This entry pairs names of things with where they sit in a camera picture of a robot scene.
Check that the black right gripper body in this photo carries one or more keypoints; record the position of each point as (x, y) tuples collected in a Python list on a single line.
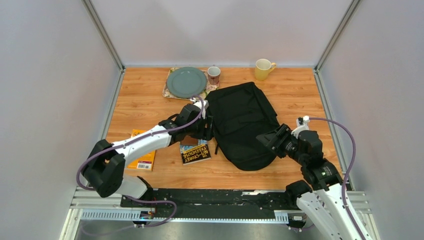
[(286, 145)]

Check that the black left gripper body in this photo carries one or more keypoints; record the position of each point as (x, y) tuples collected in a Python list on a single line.
[(198, 130)]

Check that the black yellow storey treehouse book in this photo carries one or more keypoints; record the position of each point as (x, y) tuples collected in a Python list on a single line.
[(191, 154)]

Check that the black fabric student bag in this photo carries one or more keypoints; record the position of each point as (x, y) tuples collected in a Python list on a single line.
[(239, 114)]

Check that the brown leather wallet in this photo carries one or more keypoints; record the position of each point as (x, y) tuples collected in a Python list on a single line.
[(189, 141)]

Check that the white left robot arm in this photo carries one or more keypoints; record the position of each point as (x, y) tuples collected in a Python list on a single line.
[(104, 168)]

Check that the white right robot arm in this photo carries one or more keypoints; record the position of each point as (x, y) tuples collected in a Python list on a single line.
[(321, 194)]

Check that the teal ceramic plate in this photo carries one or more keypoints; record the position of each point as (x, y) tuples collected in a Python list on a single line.
[(186, 82)]

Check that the floral serving tray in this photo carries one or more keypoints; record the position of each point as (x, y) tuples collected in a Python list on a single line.
[(206, 91)]

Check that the brown patterned mug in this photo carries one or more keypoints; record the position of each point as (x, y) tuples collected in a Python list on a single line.
[(214, 74)]

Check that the orange paperback book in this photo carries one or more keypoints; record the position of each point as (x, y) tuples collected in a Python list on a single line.
[(145, 162)]

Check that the yellow ceramic mug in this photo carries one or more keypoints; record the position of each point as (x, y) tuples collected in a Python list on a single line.
[(263, 67)]

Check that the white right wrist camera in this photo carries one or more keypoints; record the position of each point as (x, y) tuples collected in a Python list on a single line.
[(302, 124)]

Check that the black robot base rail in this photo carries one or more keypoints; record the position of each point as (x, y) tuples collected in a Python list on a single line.
[(223, 203)]

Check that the aluminium frame post right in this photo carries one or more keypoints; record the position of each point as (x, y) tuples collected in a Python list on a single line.
[(337, 33)]

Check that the aluminium frame post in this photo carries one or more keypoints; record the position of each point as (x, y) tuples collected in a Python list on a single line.
[(337, 33), (92, 12)]

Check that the aluminium frame post left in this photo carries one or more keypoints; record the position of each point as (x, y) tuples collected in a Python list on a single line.
[(92, 12)]

